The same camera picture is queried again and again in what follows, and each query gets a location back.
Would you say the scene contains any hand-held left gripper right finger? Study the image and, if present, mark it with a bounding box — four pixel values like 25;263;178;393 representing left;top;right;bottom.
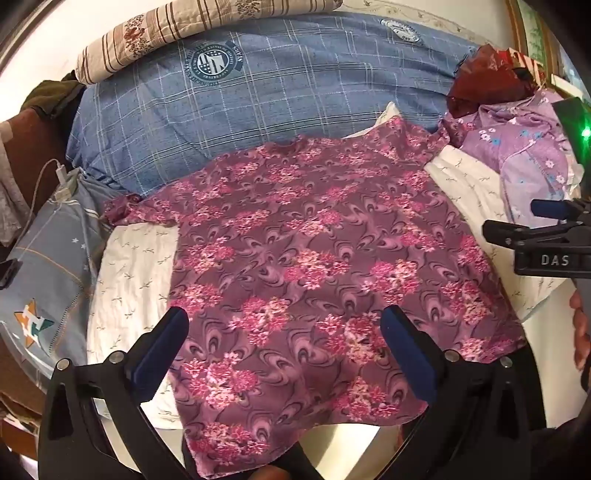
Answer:
379;305;548;480

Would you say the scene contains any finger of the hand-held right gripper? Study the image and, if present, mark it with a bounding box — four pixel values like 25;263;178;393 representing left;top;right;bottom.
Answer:
530;198;591;223
482;219;591;250

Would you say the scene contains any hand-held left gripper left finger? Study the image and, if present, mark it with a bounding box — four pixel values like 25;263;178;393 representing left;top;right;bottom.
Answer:
38;305;204;480

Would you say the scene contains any purple pink floral shirt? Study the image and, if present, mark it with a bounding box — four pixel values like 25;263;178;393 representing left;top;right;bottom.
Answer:
102;115;527;478

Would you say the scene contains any person's right hand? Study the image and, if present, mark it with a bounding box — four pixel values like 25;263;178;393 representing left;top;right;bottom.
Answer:
569;291;591;371

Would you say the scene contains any lilac floral garment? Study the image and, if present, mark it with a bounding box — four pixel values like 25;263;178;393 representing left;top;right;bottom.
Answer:
441;90;585;229

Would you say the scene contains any cream floral pillow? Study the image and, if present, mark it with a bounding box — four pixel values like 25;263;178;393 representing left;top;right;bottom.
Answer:
85;102;575;430

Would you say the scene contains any grey-blue star print pillow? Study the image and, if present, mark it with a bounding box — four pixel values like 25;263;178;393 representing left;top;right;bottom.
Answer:
0;171;114;374

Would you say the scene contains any dark red cloth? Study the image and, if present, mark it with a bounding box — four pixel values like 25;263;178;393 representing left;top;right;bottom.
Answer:
447;44;548;118

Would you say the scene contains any white phone charger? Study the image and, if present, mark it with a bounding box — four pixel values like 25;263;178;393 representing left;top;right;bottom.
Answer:
54;159;83;202

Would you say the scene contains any brown garment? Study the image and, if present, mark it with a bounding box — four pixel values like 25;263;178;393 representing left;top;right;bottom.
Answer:
0;108;72;247

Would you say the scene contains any dark olive cloth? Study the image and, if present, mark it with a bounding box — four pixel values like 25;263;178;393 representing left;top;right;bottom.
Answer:
21;70;88;121

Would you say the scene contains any blue plaid quilt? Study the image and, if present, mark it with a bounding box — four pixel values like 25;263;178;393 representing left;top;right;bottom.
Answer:
65;11;483;197

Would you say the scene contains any striped floral beige pillow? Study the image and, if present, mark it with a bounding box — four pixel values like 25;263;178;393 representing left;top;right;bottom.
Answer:
76;0;345;86

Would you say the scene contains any framed wall picture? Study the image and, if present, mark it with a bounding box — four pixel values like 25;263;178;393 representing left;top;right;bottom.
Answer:
505;0;563;88

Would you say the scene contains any white charger cable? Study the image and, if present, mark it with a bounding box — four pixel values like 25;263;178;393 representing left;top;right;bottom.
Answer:
27;159;62;224

